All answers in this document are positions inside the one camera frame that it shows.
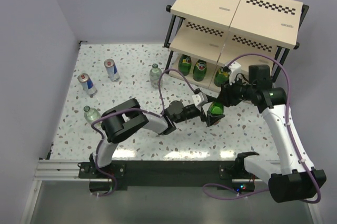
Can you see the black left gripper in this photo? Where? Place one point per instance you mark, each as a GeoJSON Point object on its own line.
{"type": "Point", "coordinates": [210, 119]}

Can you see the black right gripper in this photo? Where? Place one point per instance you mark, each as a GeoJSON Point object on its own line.
{"type": "Point", "coordinates": [226, 97]}

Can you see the green Perrier bottle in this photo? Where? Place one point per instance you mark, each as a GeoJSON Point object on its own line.
{"type": "Point", "coordinates": [216, 108]}
{"type": "Point", "coordinates": [221, 76]}
{"type": "Point", "coordinates": [199, 70]}

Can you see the clear bottle green cap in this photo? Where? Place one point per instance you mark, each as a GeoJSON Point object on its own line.
{"type": "Point", "coordinates": [91, 114]}
{"type": "Point", "coordinates": [155, 74]}

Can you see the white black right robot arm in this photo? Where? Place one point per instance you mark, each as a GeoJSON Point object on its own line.
{"type": "Point", "coordinates": [296, 178]}

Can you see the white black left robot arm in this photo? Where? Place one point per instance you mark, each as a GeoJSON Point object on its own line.
{"type": "Point", "coordinates": [121, 122]}

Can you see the green bottle on shelf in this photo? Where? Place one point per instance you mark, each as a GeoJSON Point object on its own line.
{"type": "Point", "coordinates": [185, 64]}

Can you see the beige three-tier shelf unit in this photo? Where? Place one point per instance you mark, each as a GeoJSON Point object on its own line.
{"type": "Point", "coordinates": [247, 32]}

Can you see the silver blue can back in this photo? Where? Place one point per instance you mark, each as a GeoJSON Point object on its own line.
{"type": "Point", "coordinates": [111, 69]}

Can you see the silver blue can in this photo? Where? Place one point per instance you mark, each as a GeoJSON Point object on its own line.
{"type": "Point", "coordinates": [87, 84]}
{"type": "Point", "coordinates": [111, 69]}

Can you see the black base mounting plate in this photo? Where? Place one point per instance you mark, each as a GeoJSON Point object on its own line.
{"type": "Point", "coordinates": [120, 175]}

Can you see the silver blue can front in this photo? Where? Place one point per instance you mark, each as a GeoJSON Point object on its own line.
{"type": "Point", "coordinates": [87, 84]}

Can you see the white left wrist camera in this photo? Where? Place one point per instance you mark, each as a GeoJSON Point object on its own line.
{"type": "Point", "coordinates": [200, 99]}

